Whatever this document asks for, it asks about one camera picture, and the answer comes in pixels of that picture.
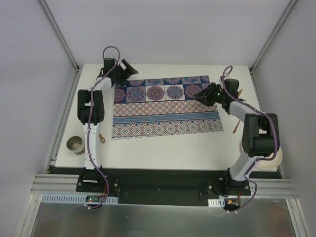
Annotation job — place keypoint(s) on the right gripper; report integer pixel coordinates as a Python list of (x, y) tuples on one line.
[(207, 93)]

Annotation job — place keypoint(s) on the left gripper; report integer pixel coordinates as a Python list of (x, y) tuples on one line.
[(122, 73)]

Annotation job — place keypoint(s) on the copper spoon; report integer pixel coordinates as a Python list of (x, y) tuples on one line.
[(236, 127)]

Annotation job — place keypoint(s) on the patterned cloth placemat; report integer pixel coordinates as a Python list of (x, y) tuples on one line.
[(160, 107)]

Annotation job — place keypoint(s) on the metal cup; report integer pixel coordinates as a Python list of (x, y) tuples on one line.
[(76, 145)]

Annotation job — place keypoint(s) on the cream plate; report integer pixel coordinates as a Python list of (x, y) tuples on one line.
[(273, 164)]

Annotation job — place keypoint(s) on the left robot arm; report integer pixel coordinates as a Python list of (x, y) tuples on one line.
[(91, 110)]

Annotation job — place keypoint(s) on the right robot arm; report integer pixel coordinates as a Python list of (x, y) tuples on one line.
[(260, 137)]

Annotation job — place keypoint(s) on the gold fork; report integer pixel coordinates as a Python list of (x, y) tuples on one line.
[(102, 139)]

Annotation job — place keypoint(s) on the left aluminium frame post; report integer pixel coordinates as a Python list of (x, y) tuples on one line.
[(58, 33)]

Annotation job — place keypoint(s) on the aluminium frame post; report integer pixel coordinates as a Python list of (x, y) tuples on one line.
[(273, 34), (58, 33)]

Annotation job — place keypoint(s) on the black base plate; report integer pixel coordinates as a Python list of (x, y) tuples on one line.
[(162, 187)]

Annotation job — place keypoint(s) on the right aluminium frame post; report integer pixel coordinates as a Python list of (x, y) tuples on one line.
[(273, 34)]

